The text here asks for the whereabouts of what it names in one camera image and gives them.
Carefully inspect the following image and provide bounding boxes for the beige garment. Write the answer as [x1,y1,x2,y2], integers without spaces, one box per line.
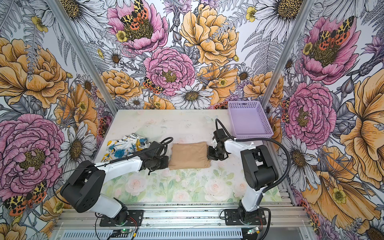
[169,142,211,170]

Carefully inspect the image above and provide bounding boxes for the right black corrugated cable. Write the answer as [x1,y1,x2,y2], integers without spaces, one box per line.
[215,118,291,240]

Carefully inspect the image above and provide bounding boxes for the aluminium frame post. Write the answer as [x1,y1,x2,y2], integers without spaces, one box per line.
[47,1,119,115]
[261,0,315,109]

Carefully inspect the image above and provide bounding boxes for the printed white blue yellow shorts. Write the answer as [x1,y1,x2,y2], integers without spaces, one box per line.
[101,134,150,162]

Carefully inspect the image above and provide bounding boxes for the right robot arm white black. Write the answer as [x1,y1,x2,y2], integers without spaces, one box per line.
[207,129,279,226]

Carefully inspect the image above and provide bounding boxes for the lavender plastic basket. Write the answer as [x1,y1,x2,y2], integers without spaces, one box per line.
[228,101,274,139]

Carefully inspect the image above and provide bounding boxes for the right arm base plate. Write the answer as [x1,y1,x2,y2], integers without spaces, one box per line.
[224,208,267,226]

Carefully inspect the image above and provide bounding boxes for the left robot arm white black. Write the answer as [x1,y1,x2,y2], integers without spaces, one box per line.
[60,142,169,226]

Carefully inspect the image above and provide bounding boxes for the white vented cable duct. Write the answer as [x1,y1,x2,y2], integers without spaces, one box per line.
[57,228,243,240]

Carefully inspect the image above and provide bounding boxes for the aluminium mounting rail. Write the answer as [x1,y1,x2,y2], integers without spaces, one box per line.
[54,202,310,230]

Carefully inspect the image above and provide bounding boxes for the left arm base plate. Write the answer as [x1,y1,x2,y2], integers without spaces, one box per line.
[99,210,144,227]

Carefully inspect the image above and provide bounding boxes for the green circuit board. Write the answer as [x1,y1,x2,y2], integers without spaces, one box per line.
[111,229,137,239]

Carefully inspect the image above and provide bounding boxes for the left aluminium frame post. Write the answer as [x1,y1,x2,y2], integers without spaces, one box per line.
[47,1,119,115]

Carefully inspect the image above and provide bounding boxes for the right aluminium frame post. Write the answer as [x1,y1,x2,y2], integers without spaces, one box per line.
[261,0,315,109]

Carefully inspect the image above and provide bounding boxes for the left black cable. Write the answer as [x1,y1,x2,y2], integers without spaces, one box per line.
[52,136,174,206]

